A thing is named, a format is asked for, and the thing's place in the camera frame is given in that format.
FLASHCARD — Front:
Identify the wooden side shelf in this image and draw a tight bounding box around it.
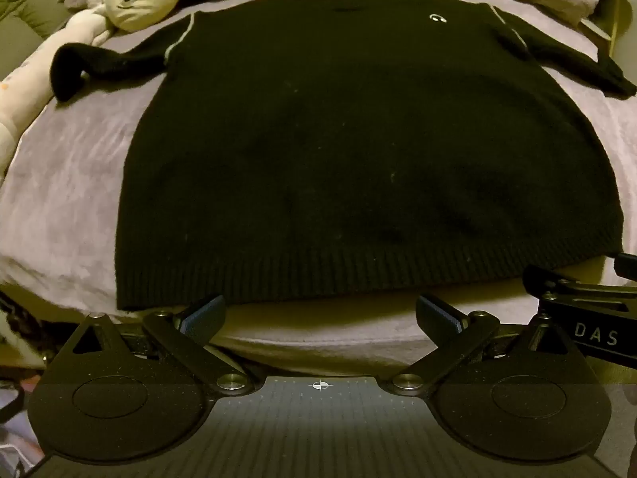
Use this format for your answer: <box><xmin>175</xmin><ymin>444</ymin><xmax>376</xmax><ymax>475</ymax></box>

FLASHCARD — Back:
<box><xmin>580</xmin><ymin>0</ymin><xmax>633</xmax><ymax>55</ymax></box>

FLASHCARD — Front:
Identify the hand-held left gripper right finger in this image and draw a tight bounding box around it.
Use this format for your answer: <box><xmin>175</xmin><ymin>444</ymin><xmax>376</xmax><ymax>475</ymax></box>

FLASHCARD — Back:
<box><xmin>389</xmin><ymin>294</ymin><xmax>573</xmax><ymax>396</ymax></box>

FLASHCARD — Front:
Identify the black knit sweater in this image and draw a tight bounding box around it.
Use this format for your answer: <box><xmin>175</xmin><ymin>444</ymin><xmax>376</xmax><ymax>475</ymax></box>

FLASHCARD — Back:
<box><xmin>50</xmin><ymin>0</ymin><xmax>637</xmax><ymax>312</ymax></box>

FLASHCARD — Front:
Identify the green sofa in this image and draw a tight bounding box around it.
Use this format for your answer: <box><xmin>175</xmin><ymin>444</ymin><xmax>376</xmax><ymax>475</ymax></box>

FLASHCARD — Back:
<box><xmin>0</xmin><ymin>0</ymin><xmax>120</xmax><ymax>80</ymax></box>

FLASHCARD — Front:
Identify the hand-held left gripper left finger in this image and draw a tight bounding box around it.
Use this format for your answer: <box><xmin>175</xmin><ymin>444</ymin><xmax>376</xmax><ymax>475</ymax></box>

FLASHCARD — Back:
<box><xmin>67</xmin><ymin>295</ymin><xmax>254</xmax><ymax>393</ymax></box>

